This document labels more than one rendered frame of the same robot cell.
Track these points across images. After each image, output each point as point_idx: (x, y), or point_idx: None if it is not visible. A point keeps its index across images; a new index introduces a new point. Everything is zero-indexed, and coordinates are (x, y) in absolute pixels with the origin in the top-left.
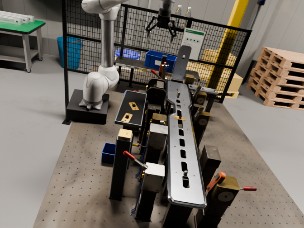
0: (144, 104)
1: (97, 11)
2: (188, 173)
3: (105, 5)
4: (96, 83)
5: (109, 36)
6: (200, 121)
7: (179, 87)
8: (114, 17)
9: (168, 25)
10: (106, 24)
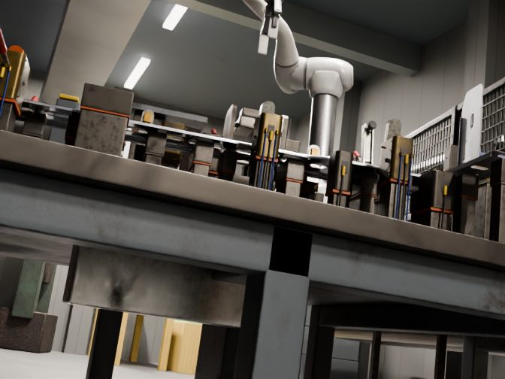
0: (164, 109)
1: (281, 77)
2: (41, 109)
3: (276, 56)
4: None
5: (314, 121)
6: (253, 140)
7: (414, 181)
8: (323, 86)
9: (269, 5)
10: (312, 102)
